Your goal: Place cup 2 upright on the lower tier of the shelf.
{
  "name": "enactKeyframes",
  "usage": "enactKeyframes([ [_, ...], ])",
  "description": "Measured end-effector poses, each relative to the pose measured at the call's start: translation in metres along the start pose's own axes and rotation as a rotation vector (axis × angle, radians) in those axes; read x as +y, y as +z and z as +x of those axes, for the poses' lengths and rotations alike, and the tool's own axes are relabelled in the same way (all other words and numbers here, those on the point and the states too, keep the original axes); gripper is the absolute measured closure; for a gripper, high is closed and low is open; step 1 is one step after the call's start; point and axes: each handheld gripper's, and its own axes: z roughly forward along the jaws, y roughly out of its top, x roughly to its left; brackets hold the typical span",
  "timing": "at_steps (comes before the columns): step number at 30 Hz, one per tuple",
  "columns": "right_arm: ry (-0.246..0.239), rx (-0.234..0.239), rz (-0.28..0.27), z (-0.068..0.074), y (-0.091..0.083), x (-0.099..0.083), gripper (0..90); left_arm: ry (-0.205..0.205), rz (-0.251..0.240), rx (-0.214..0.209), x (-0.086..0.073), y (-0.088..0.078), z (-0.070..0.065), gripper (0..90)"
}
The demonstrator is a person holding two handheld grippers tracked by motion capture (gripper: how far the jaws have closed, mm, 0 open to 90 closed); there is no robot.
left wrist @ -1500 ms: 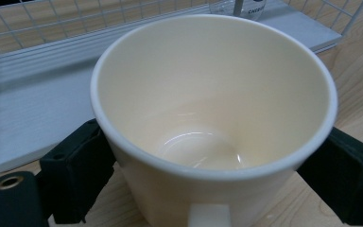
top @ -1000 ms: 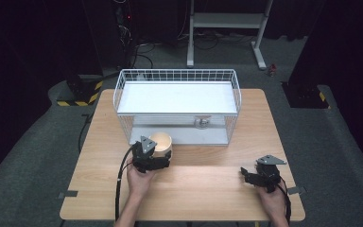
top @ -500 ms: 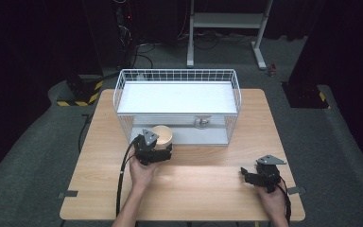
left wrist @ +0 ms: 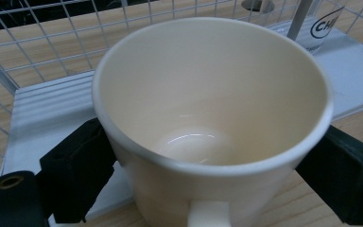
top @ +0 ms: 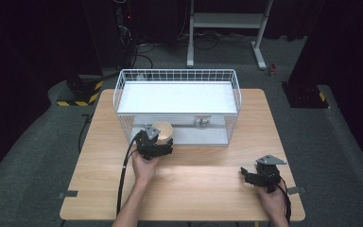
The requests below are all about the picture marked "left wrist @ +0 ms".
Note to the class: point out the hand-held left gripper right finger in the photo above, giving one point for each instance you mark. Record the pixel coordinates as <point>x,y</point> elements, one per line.
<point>346,176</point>

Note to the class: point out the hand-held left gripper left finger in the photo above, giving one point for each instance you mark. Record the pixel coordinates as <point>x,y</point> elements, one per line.
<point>75,170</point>

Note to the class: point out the cream ceramic mug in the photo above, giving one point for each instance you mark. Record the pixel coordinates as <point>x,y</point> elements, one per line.
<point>208,94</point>

